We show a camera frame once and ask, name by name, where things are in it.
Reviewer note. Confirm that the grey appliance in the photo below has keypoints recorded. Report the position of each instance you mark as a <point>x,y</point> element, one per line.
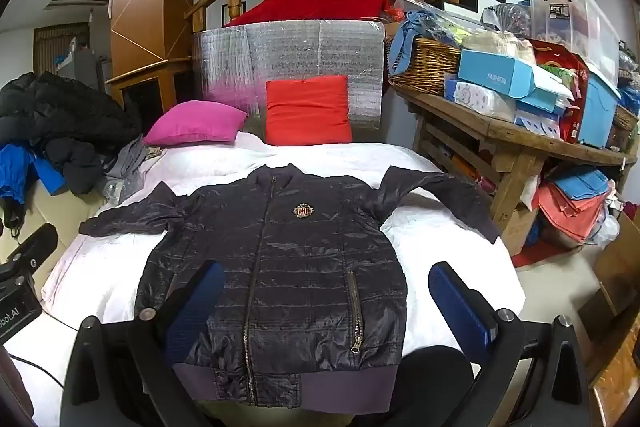
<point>80,69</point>

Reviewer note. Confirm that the large wicker basket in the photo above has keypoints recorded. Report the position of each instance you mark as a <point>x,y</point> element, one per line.
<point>425,67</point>

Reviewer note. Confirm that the clear plastic storage box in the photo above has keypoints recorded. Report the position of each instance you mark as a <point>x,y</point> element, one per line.
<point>575,22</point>

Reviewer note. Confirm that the beige sofa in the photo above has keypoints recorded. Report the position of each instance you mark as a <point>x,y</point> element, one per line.
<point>55,212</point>

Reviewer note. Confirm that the white plastic bag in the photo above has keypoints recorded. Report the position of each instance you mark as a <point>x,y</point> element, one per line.
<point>606,229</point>

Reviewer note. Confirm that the red pillow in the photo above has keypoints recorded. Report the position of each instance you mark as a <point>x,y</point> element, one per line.
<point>307,109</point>

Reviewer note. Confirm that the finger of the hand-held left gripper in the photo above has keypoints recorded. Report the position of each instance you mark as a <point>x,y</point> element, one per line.
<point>37,244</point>

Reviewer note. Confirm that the red gift bag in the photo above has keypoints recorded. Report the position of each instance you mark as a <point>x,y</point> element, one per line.
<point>570,62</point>

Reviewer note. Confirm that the stack of folded cloths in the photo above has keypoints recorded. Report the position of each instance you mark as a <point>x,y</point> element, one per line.
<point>570,207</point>

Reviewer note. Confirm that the small floral tissue pack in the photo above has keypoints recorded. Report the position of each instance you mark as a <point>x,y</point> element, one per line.
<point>537,124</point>

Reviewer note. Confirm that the dotted plastic bag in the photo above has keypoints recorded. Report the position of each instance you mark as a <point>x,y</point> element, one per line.
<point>507,19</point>

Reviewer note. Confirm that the white bed blanket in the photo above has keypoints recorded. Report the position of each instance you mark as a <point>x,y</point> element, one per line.
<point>425,232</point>

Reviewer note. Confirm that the dark quilted puffer jacket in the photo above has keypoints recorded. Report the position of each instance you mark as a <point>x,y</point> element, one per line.
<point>300,267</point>

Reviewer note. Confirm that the pink pillow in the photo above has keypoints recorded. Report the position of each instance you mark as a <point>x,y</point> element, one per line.
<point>195,122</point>

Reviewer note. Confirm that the red floor mat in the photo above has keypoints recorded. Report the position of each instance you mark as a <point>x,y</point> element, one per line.
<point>532,258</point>

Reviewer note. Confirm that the silver foil insulation sheet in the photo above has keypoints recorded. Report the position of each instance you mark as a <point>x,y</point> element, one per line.
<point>300,52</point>

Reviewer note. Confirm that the blue garment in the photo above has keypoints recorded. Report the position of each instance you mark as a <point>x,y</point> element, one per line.
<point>20,172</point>

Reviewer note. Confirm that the large cardboard box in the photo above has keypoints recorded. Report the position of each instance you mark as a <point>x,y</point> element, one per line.
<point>617,267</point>

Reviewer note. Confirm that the blue plastic storage bin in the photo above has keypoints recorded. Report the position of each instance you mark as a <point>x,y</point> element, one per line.
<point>597,112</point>

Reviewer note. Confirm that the person's left forearm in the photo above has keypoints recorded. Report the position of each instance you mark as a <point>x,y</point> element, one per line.
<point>12,387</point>

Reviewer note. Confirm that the small wicker basket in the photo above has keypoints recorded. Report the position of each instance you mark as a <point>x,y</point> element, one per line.
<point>625,119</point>

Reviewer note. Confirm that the pile of black coats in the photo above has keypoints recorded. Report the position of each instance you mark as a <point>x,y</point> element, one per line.
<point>65,112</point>

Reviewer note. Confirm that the light blue cloth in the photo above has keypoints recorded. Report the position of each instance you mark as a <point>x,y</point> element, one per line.
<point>405,42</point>

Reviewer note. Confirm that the wooden side table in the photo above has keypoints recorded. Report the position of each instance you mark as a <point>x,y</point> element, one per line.
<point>500,137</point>

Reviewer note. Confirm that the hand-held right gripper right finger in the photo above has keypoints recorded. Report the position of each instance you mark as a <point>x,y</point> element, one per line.
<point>460,307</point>

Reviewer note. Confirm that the blue and white boxes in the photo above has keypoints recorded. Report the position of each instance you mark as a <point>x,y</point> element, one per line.
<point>480,99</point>

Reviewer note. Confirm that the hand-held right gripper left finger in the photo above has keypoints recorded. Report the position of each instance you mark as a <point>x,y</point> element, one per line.
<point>195,307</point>

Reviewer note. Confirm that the blue cardboard box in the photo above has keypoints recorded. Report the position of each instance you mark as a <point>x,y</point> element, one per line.
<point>495,74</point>

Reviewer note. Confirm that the grey garment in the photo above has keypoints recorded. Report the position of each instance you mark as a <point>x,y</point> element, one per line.
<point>130,167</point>

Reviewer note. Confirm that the small cardboard box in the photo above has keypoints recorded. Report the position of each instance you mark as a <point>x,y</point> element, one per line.
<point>520,229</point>

